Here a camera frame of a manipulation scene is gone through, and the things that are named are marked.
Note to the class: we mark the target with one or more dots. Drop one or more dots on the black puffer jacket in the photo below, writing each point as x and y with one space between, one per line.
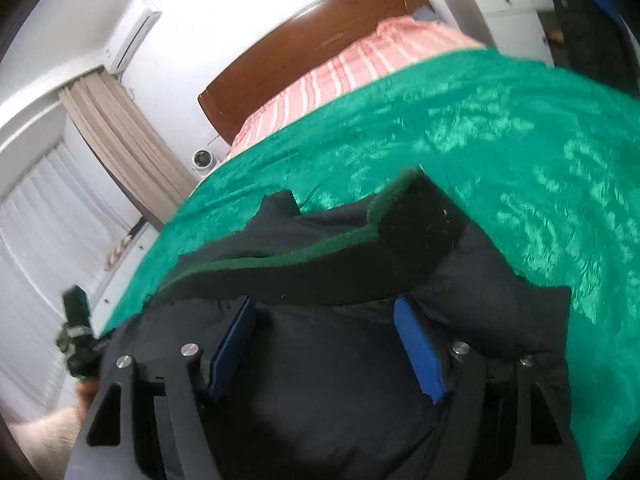
323 388

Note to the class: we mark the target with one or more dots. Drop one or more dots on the pink striped bed sheet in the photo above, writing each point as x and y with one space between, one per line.
395 44

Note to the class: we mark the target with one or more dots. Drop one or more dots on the white low window cabinet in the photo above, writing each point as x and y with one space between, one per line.
103 302

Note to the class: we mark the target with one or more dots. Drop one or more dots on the hanging black and blue coat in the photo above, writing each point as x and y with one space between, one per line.
602 40

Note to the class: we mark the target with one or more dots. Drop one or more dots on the white air conditioner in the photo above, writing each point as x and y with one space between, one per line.
126 39

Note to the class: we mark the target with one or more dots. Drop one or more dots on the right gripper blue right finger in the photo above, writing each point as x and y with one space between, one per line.
449 372

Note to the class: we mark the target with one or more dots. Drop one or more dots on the person's left hand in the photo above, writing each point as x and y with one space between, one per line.
86 390

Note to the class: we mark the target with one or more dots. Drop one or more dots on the brown wooden headboard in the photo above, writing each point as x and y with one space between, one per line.
308 39

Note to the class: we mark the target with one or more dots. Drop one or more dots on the green bed blanket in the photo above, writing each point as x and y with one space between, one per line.
545 161

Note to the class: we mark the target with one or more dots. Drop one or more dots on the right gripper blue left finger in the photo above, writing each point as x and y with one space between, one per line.
211 338

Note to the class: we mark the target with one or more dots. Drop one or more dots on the beige curtain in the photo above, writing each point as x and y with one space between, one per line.
127 145

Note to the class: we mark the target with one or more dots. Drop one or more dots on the white dresser cabinet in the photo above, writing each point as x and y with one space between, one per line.
512 27

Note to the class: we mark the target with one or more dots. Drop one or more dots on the white sheer curtain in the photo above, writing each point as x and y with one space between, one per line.
58 225

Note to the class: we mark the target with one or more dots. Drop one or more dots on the braided rope item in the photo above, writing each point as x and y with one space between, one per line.
114 256

